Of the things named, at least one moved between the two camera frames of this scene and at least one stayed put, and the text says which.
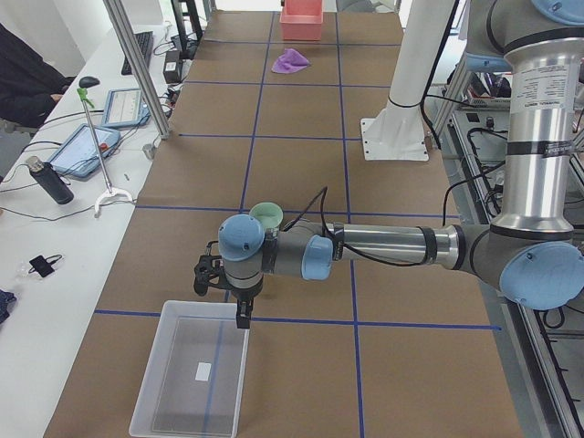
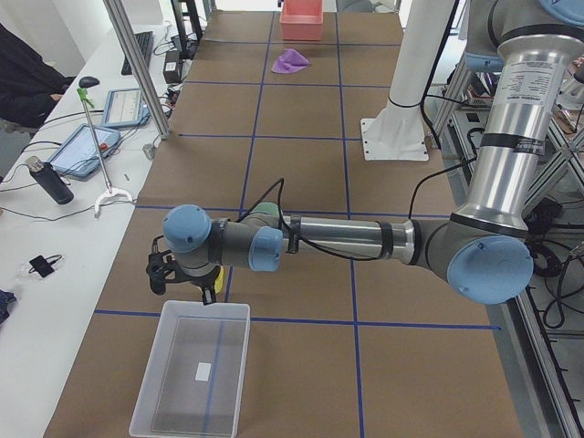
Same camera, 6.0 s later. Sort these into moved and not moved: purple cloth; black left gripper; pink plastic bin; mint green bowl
Moved: black left gripper
Not moved: purple cloth; mint green bowl; pink plastic bin
